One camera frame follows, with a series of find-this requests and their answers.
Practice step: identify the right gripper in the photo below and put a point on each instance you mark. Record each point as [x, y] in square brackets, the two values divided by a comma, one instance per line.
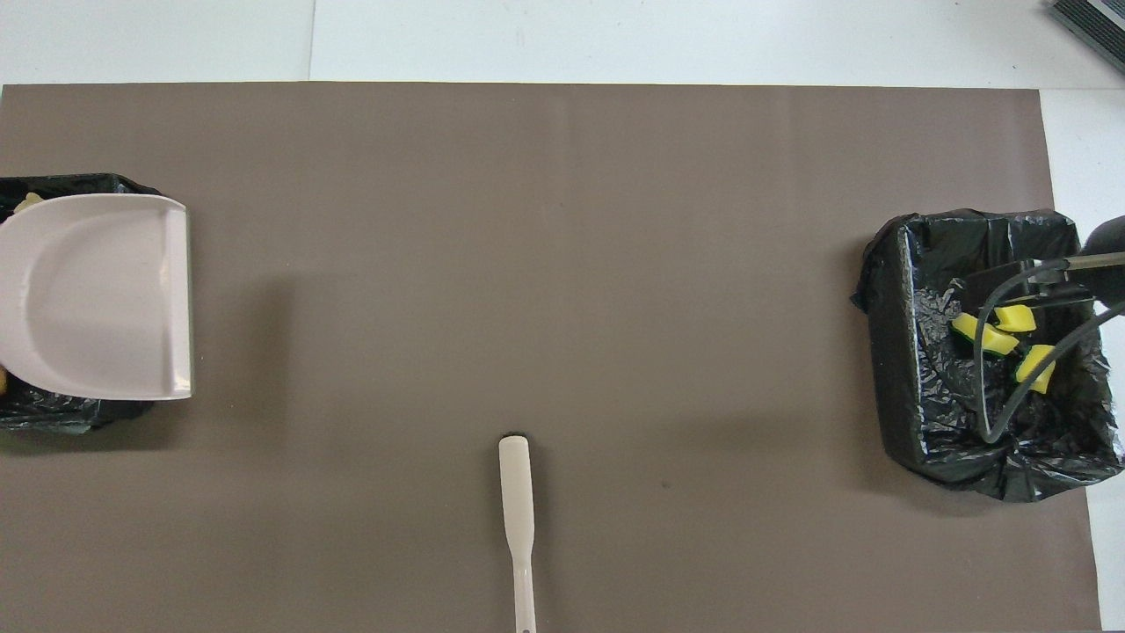
[1109, 281]

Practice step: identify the black bin with bag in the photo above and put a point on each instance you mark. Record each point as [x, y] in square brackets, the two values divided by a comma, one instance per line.
[932, 413]
[53, 415]

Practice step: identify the yellow sponge piece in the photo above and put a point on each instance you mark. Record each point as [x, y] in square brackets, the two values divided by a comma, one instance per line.
[983, 334]
[28, 202]
[1037, 367]
[1017, 318]

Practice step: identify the dark grey ribbed object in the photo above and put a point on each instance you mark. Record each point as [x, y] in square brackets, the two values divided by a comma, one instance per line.
[1094, 26]

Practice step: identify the pale pink dustpan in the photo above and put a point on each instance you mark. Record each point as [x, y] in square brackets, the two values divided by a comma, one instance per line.
[105, 299]

